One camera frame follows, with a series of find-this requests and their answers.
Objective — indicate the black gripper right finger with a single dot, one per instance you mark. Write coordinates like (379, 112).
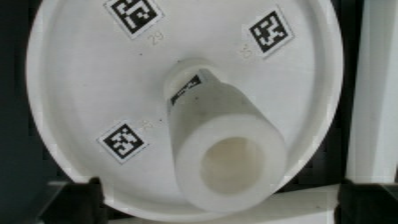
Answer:
(366, 203)

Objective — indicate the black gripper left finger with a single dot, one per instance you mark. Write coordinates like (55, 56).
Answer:
(77, 207)

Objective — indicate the white cylindrical table leg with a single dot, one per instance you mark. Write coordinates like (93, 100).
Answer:
(228, 146)

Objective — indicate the white round table top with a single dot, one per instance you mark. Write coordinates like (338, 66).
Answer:
(105, 46)

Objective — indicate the white fence front rail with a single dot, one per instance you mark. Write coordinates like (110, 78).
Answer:
(302, 207)

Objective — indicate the white fence rail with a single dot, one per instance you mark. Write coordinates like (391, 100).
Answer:
(372, 164)
(302, 207)

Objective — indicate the white fence right rail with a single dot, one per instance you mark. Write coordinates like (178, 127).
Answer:
(372, 164)

